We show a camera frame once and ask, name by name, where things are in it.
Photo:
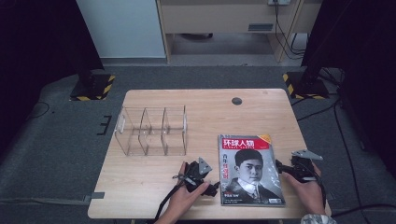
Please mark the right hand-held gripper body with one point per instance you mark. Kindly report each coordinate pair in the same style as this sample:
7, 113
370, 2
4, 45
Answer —
302, 168

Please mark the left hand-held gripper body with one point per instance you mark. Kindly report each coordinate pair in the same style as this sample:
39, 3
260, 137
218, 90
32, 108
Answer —
193, 174

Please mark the magazine with portrait cover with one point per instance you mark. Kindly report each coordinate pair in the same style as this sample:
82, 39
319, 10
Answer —
249, 174

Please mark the clear acrylic file organizer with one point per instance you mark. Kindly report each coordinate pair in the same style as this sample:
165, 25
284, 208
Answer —
152, 133

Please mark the person's left hand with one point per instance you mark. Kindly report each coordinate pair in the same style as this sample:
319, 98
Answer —
185, 200

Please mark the person's right hand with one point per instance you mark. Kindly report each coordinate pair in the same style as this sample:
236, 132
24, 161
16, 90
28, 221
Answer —
309, 196

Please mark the grey tape strip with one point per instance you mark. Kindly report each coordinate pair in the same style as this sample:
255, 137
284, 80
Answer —
330, 196
96, 196

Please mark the person's right patterned sleeve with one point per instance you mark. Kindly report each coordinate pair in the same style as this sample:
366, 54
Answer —
317, 219

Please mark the round grey table grommet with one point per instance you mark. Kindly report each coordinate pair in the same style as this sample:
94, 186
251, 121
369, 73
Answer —
237, 101

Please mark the striped black stand base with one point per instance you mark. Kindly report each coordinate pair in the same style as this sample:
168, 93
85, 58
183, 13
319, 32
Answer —
93, 88
306, 87

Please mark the black floor tape marks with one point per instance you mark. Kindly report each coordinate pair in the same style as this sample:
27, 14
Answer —
105, 125

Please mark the black curtain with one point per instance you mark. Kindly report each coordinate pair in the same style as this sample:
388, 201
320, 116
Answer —
37, 56
358, 46

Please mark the light wooden desk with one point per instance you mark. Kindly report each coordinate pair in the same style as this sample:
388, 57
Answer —
218, 17

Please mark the white cabinet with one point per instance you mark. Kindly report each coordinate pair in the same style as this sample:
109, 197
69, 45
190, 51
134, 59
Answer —
124, 28

